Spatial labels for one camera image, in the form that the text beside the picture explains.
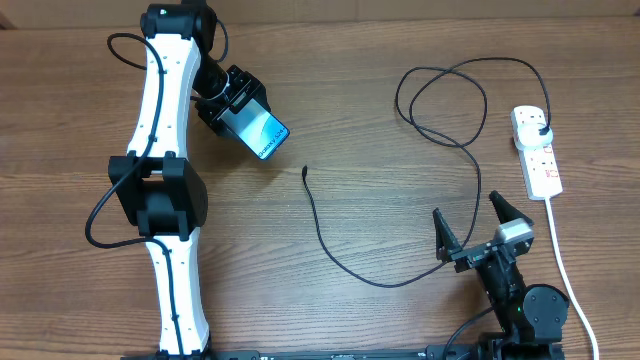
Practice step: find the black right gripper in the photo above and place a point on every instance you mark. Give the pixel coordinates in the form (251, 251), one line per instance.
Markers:
(447, 247)

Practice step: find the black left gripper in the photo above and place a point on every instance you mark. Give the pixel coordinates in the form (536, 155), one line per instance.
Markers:
(253, 88)

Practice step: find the blue-screen Galaxy smartphone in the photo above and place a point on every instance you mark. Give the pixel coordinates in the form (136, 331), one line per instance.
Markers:
(265, 133)

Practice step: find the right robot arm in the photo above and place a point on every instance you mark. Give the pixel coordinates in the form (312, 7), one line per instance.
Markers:
(531, 317)

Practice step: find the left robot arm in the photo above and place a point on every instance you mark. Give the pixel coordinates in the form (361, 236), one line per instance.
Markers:
(160, 191)

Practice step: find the white charger plug adapter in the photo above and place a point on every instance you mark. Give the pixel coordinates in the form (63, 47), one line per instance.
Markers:
(532, 136)

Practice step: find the white power strip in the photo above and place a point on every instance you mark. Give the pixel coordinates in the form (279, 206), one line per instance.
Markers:
(539, 166)

